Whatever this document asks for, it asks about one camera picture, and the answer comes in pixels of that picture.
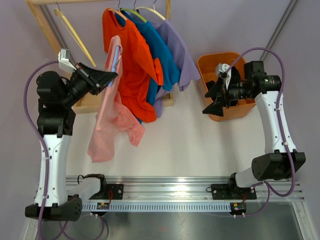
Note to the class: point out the cream hanger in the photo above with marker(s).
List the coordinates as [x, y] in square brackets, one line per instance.
[152, 10]

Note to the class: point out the peach hanger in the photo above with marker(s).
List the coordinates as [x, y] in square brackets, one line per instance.
[117, 12]

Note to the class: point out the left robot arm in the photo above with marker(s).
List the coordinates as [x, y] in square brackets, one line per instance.
[54, 128]

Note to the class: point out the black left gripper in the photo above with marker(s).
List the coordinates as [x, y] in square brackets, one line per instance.
[95, 79]

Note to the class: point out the aluminium mounting rail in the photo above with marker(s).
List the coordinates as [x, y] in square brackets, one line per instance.
[187, 189]

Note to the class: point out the black t shirt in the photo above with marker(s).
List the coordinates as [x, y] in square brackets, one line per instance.
[239, 91]

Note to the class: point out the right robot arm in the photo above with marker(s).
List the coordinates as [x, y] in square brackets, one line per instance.
[281, 159]

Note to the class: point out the pink t shirt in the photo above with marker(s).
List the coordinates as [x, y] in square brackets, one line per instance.
[112, 117]

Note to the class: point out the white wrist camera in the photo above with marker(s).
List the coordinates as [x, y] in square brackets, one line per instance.
[224, 71]
[64, 61]

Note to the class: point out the light blue hanger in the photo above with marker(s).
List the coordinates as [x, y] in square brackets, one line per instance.
[114, 63]

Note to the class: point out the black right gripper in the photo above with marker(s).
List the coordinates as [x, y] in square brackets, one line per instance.
[214, 109]

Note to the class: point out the orange t shirt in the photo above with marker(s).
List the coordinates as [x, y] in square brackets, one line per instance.
[138, 65]

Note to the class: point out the yellow hanger with metal hook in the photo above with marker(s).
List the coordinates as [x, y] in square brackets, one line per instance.
[65, 22]

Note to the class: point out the blue t shirt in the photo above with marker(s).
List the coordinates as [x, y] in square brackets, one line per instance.
[159, 51]

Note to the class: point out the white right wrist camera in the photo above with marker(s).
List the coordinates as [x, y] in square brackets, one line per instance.
[224, 71]

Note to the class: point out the green hanger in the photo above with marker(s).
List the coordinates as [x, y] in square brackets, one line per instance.
[135, 13]

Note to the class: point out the lavender t shirt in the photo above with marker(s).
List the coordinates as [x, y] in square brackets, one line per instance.
[182, 59]

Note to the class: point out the wooden clothes rack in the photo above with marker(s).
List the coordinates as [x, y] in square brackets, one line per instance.
[49, 21]

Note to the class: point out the white slotted cable duct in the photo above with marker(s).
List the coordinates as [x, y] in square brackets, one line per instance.
[139, 207]

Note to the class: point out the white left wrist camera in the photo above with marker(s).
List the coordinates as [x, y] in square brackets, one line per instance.
[64, 61]

